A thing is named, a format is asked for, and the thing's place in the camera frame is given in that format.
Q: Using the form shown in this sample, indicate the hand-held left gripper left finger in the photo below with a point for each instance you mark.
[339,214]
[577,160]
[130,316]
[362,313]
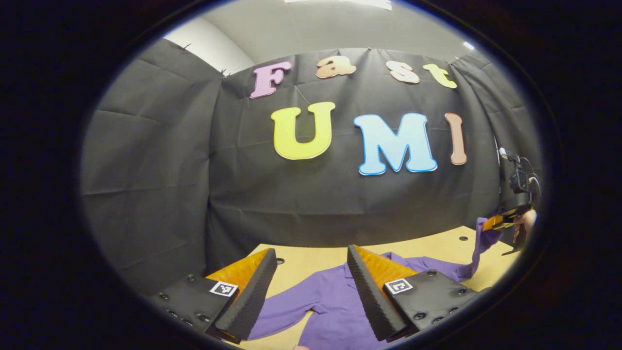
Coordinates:
[245,301]

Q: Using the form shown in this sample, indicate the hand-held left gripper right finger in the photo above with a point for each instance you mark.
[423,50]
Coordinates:
[369,296]

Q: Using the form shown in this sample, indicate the black backdrop cloth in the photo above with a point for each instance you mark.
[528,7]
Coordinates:
[243,194]

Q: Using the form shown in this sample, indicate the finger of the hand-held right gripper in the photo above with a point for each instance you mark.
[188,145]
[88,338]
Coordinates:
[498,222]

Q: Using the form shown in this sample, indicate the purple button shirt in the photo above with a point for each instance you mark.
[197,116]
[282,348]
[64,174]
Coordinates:
[335,301]

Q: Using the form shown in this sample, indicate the ceiling light panel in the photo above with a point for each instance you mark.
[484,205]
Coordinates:
[340,3]

